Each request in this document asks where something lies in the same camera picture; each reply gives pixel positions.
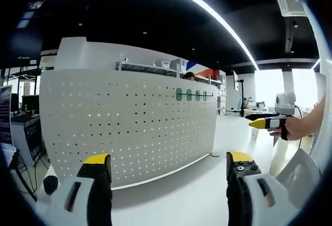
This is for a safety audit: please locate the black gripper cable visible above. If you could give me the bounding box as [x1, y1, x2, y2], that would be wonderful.
[294, 105, 305, 149]

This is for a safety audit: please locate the black cylindrical container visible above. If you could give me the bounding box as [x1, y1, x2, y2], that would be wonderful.
[43, 175, 59, 195]

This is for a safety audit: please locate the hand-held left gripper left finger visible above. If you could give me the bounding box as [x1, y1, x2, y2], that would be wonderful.
[48, 153, 114, 226]

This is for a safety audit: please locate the black equipment rack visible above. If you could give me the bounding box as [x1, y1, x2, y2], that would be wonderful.
[10, 94, 49, 166]

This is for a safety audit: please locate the person's right hand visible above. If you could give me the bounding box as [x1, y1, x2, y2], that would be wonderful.
[269, 115, 305, 142]

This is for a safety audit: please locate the grey mesh office chair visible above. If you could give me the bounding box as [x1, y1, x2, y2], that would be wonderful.
[274, 148, 322, 206]

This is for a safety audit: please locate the white perforated mounting plate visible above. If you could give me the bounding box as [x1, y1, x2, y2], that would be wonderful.
[38, 69, 221, 191]

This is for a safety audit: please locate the open laptop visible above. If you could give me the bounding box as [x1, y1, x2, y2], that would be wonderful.
[0, 85, 14, 147]

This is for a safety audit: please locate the metal storage shelving rack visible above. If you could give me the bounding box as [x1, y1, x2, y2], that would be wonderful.
[115, 56, 227, 87]

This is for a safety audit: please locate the black tripod stand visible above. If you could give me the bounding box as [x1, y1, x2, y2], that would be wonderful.
[225, 79, 247, 118]

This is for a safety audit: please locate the long ceiling light strip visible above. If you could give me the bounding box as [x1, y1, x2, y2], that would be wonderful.
[146, 0, 260, 72]

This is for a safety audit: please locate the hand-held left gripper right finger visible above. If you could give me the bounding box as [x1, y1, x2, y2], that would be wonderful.
[225, 151, 303, 226]

